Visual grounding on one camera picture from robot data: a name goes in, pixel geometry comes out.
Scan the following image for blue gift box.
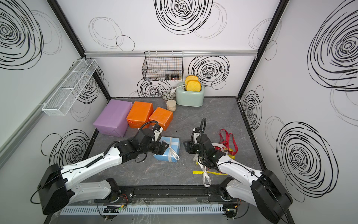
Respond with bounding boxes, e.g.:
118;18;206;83
153;136;181;163

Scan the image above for yellow ribbon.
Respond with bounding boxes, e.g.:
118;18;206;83
192;155;227;175

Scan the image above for orange box red ribbon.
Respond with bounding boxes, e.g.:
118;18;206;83
126;101;154;128

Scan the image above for purple gift box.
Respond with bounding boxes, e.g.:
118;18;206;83
93;99;133;137

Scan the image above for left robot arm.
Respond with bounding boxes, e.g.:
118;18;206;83
36;128;169;215

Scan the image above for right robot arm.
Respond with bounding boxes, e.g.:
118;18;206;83
184;118;293;224

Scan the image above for mint green toaster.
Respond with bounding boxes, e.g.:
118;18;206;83
175;82;205;107

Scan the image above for front yellow sponge toast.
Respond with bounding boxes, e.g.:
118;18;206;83
186;80;201;92

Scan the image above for yellow sponge toast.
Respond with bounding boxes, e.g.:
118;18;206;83
186;80;201;92
185;76;199;85

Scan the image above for small jar with beige lid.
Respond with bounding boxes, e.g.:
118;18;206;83
166;99;177;112

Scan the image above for rear yellow sponge toast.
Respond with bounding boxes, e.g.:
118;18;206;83
185;76;199;85

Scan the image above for patterned ceramic bowl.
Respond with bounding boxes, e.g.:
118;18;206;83
161;91;175;101

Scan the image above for spice jars in basket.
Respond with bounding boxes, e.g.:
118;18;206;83
165;73;180;81

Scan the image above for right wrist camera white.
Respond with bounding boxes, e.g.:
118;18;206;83
191;127;200;144

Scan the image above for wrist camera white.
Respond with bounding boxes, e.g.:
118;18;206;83
153;124;163;139
191;127;200;144

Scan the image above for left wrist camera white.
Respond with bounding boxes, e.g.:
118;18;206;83
153;124;163;139

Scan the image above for grey slotted cable duct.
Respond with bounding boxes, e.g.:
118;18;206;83
60;204;224;216

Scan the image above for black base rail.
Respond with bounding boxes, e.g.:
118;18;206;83
95;184;283;203

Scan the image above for black wire basket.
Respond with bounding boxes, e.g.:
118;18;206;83
141;51;184;81

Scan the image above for white mesh wall shelf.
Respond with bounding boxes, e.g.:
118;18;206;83
42;58;98;116

